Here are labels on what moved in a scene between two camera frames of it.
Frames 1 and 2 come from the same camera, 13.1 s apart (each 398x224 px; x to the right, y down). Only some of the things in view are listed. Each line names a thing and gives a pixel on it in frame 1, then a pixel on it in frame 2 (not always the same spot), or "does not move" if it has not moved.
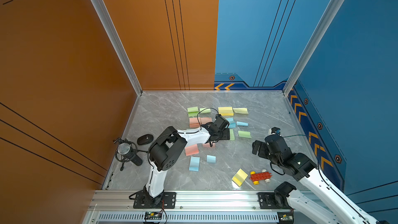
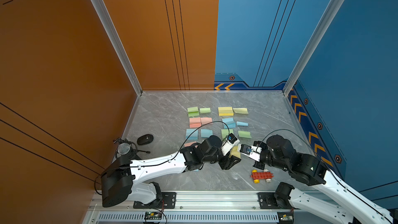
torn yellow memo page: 241,110 does not move
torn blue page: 242,123 does not move
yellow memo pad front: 239,177 to 234,152
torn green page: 244,134 does not move
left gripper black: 226,134 to 227,163
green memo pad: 193,111 does not move
